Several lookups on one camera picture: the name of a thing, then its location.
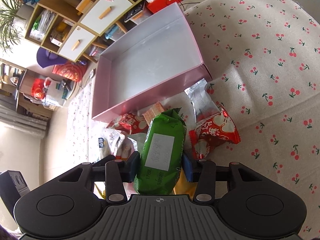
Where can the green snack bag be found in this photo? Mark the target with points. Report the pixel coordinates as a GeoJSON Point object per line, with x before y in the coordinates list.
{"type": "Point", "coordinates": [160, 160]}

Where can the silver foil packet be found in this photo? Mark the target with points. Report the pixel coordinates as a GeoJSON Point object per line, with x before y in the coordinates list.
{"type": "Point", "coordinates": [201, 101]}

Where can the orange wafer pack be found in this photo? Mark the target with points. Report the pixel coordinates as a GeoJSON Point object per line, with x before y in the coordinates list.
{"type": "Point", "coordinates": [155, 110]}

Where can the gold foil snack bar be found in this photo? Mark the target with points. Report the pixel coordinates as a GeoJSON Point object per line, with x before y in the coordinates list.
{"type": "Point", "coordinates": [184, 187]}

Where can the cherry print cloth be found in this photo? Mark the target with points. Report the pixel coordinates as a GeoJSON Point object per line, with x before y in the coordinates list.
{"type": "Point", "coordinates": [263, 56]}

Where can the pink cardboard box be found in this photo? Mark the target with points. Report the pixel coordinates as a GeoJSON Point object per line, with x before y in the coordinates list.
{"type": "Point", "coordinates": [155, 60]}

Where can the green potted plant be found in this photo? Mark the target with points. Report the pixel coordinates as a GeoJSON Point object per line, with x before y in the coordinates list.
{"type": "Point", "coordinates": [10, 35]}

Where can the red snack packet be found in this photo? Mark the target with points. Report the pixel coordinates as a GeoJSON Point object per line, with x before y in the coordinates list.
{"type": "Point", "coordinates": [211, 132]}
{"type": "Point", "coordinates": [129, 123]}

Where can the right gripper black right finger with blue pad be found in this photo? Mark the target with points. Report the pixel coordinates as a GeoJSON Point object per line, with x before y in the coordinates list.
{"type": "Point", "coordinates": [205, 173]}

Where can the wooden drawer cabinet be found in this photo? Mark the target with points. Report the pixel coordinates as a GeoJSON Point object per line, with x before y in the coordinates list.
{"type": "Point", "coordinates": [70, 32]}

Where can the red gift box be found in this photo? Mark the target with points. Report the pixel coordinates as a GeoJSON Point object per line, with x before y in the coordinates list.
{"type": "Point", "coordinates": [157, 5]}

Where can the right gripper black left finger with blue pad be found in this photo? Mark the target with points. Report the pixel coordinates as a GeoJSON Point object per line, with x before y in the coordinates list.
{"type": "Point", "coordinates": [115, 172]}

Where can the white shopping bag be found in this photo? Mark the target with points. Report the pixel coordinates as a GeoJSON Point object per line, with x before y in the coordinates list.
{"type": "Point", "coordinates": [57, 92]}

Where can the purple hat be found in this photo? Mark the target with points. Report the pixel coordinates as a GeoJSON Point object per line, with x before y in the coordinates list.
{"type": "Point", "coordinates": [46, 58]}

